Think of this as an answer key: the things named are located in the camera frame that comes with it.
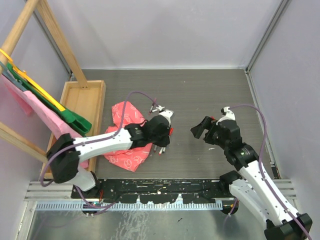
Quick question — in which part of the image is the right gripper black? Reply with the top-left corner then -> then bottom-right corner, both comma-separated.
190,115 -> 229,150

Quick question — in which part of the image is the short white pen red tip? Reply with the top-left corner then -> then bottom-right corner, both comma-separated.
169,128 -> 174,136

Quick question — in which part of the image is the white pen crosswise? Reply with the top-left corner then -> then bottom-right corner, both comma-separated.
152,105 -> 165,113

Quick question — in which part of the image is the dark red capped pen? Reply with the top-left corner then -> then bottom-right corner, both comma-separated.
148,98 -> 157,115

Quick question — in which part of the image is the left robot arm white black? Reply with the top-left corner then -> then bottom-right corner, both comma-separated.
46,112 -> 171,198

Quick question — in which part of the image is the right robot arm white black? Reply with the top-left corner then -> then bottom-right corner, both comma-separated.
190,116 -> 313,240

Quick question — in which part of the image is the coral patterned cloth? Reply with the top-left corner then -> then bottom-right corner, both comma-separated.
103,101 -> 152,172

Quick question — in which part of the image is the green garment on hanger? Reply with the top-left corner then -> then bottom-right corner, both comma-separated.
7,62 -> 92,137

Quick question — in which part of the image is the yellow hanger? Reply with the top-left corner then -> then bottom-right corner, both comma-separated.
0,49 -> 66,112

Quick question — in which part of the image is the pink garment on hanger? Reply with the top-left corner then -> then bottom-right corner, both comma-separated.
0,74 -> 90,170

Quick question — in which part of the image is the aluminium corner profile right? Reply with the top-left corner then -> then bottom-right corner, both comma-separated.
245,0 -> 291,74

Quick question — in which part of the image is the aluminium corner profile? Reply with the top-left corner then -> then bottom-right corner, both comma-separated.
245,0 -> 291,74
33,6 -> 75,82

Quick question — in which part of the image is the aluminium corner profile left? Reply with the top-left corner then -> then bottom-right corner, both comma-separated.
33,6 -> 75,82

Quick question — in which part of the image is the grey-blue hanger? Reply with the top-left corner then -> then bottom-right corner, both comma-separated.
0,62 -> 27,92

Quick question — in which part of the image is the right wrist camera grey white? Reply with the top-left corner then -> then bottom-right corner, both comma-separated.
216,106 -> 236,125

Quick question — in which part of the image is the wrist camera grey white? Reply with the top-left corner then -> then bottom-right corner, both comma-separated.
159,109 -> 174,124
216,106 -> 236,125

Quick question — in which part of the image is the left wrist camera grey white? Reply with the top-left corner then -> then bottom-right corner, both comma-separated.
159,109 -> 174,124

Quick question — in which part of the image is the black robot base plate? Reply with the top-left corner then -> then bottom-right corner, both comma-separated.
82,178 -> 235,204

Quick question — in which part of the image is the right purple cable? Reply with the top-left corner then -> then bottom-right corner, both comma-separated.
223,104 -> 313,240

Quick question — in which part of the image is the slotted cable duct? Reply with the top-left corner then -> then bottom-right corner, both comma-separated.
35,200 -> 223,211

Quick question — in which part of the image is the aluminium rail front edge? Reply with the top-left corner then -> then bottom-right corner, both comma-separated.
24,181 -> 73,201

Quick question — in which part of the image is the wooden clothes rack frame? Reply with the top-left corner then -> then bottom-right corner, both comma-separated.
0,0 -> 89,163

